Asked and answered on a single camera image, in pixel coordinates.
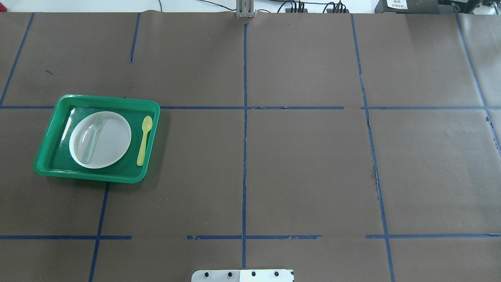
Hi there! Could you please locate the black power strip left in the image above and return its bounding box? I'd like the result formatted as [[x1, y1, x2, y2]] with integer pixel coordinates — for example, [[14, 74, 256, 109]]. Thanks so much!
[[285, 0, 307, 14]]

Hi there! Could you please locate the grey aluminium profile post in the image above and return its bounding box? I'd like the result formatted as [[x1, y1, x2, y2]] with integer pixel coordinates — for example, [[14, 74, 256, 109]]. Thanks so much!
[[236, 0, 256, 18]]

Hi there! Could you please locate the black equipment box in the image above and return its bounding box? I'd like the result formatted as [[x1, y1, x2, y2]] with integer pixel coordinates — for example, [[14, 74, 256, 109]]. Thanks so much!
[[374, 0, 456, 14]]

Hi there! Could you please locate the black power strip right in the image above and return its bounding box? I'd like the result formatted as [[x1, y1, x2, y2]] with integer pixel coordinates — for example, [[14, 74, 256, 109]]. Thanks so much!
[[323, 0, 349, 14]]

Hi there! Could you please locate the white round plate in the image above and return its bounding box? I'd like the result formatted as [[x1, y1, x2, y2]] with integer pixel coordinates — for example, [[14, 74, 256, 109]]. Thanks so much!
[[68, 111, 132, 169]]

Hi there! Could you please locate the pale green plastic fork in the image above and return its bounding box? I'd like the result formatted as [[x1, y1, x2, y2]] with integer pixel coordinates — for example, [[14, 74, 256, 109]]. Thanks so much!
[[81, 112, 104, 164]]

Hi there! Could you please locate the yellow plastic spoon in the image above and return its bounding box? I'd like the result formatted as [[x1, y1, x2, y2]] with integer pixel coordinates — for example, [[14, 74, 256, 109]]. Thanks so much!
[[136, 116, 153, 166]]

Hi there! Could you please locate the black cable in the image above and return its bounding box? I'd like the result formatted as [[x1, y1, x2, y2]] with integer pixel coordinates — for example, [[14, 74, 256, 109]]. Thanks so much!
[[198, 0, 237, 11]]

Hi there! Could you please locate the black power strip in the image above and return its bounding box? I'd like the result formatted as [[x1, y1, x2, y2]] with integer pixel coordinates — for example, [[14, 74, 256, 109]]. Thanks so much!
[[285, 0, 307, 14], [323, 0, 349, 14]]

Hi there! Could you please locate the green plastic tray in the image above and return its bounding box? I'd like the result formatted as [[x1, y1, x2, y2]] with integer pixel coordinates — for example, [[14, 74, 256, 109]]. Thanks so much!
[[33, 94, 160, 184]]

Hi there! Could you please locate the white metal bracket plate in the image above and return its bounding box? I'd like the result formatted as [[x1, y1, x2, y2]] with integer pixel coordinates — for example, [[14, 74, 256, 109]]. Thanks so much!
[[191, 269, 295, 282]]

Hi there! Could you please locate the brown paper table cover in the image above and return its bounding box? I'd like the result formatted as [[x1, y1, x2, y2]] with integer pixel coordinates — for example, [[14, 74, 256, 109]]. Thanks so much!
[[1, 11, 500, 282]]

